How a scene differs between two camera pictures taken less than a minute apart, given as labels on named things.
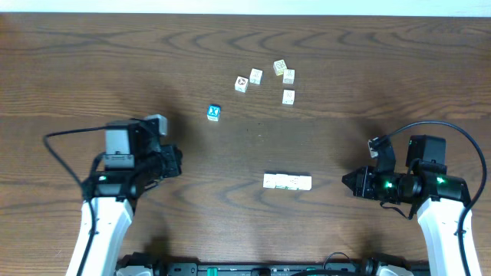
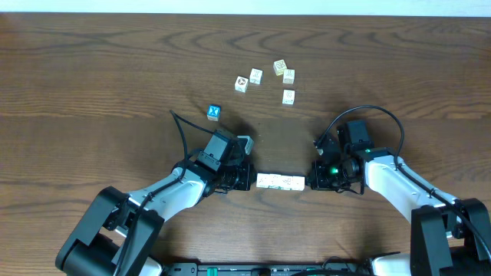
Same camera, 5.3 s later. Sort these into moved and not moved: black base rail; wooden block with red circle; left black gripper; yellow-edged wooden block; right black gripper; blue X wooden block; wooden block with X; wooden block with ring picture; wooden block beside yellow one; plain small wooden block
Moved: right black gripper; left black gripper; plain small wooden block
Not moved: wooden block beside yellow one; wooden block with red circle; yellow-edged wooden block; blue X wooden block; black base rail; wooden block with ring picture; wooden block with X
